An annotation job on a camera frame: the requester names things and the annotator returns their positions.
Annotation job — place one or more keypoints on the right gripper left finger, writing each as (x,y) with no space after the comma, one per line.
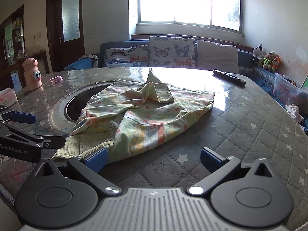
(86,170)

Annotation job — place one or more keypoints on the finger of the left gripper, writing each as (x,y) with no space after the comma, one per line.
(53,142)
(18,117)

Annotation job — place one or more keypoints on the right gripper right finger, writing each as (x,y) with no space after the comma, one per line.
(220,169)

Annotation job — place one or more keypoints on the green patterned child garment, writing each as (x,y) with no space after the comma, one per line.
(129,118)

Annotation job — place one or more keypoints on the tissue pack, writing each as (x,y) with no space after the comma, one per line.
(8,97)

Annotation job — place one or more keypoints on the round induction cooktop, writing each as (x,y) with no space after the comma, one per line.
(64,114)

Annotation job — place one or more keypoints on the pink cartoon water bottle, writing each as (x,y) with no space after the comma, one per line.
(32,74)

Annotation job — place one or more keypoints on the small pink hair clip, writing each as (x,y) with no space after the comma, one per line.
(56,79)

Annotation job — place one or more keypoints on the dark wooden cabinet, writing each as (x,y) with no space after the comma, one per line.
(14,52)

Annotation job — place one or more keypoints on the black remote control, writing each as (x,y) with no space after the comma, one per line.
(230,78)

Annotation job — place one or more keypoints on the blue blanket on sofa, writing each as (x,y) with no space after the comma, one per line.
(87,61)

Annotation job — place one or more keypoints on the clear plastic toy bin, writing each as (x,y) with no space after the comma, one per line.
(288,93)

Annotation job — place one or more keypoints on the plain beige cushion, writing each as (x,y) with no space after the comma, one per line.
(211,55)

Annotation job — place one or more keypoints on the blue sofa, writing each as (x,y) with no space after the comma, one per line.
(246,66)

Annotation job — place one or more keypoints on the orange plush toy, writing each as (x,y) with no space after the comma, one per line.
(276,63)

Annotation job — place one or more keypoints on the green vest plush toy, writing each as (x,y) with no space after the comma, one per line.
(268,60)

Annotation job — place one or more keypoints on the low butterfly pillow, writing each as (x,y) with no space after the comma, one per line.
(135,56)

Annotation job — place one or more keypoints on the cow plush toy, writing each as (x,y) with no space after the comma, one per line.
(257,53)

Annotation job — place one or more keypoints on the upright butterfly cushion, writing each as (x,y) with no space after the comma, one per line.
(174,52)

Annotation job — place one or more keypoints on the dark wooden door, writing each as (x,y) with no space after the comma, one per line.
(65,32)

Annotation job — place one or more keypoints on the window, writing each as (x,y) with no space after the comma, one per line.
(215,13)

